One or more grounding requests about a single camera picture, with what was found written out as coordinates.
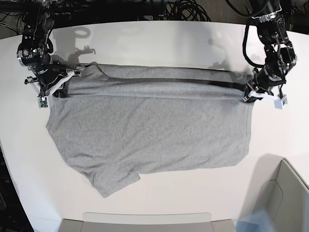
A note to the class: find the grey T-shirt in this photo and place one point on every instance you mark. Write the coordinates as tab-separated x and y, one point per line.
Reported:
119	122

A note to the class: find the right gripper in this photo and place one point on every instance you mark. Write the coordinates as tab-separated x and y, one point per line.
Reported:
50	74

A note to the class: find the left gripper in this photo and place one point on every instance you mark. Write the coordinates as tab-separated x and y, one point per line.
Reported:
260	83

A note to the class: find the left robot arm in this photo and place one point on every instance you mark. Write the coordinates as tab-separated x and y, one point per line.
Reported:
280	55

